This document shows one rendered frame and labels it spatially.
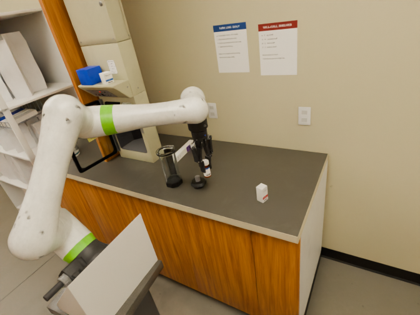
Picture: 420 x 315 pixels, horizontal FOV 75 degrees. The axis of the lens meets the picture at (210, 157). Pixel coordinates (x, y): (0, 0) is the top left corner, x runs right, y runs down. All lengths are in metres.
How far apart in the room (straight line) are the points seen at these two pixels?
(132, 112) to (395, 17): 1.19
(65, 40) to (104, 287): 1.41
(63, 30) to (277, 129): 1.41
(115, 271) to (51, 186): 0.36
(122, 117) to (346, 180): 1.39
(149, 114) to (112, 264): 0.55
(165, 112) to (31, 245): 0.60
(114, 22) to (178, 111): 0.77
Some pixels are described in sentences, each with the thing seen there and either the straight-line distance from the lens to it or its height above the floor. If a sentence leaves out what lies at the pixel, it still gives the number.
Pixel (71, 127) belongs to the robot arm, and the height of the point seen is 1.56.
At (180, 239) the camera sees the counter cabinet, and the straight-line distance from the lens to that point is 1.75.
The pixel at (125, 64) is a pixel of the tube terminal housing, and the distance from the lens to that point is 1.69.
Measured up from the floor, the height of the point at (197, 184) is 0.98.
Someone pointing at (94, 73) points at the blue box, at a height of 1.57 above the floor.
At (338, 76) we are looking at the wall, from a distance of 1.62.
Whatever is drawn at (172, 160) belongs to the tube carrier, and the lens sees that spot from 1.50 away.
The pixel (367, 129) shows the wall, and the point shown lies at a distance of 1.71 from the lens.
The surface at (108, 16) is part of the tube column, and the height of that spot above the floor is 1.84.
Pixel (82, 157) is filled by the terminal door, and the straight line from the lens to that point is 1.94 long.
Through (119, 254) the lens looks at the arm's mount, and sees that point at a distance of 1.04.
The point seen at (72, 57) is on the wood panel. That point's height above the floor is 1.66.
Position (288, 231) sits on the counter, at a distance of 1.25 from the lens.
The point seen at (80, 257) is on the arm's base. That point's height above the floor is 1.13.
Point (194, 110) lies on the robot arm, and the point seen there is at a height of 1.49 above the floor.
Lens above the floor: 1.84
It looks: 30 degrees down
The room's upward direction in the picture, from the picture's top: 10 degrees counter-clockwise
